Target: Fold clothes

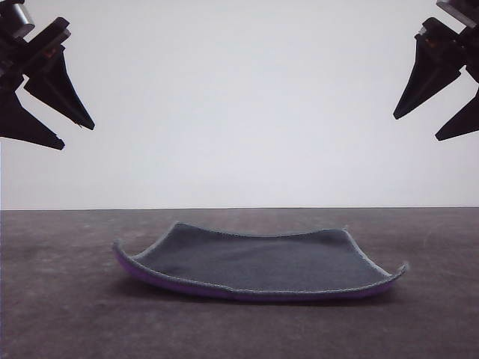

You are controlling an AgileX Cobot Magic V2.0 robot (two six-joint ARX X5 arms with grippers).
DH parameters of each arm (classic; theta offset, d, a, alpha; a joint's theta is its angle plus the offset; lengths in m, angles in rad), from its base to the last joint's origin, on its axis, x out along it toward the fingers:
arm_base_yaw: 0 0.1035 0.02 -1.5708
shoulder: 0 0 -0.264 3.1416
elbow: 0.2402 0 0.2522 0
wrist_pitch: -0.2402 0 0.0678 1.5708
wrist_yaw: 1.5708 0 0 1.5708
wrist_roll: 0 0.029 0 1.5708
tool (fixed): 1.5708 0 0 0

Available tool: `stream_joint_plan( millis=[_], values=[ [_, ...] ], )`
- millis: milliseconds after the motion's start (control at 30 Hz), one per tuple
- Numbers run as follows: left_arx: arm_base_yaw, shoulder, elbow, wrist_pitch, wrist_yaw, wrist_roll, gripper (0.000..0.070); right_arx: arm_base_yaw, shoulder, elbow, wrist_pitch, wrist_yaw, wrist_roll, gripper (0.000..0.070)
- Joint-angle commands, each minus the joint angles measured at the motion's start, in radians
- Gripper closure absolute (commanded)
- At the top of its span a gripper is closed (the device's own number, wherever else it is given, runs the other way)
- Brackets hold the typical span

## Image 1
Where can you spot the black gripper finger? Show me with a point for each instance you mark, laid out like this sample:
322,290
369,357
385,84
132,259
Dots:
56,89
426,82
462,125
22,125

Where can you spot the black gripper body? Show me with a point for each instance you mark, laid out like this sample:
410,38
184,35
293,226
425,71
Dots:
35,54
449,50

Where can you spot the purple towel with grey hem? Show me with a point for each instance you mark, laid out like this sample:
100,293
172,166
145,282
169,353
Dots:
258,261

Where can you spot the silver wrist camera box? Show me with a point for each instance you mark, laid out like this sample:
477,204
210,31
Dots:
21,16
451,7

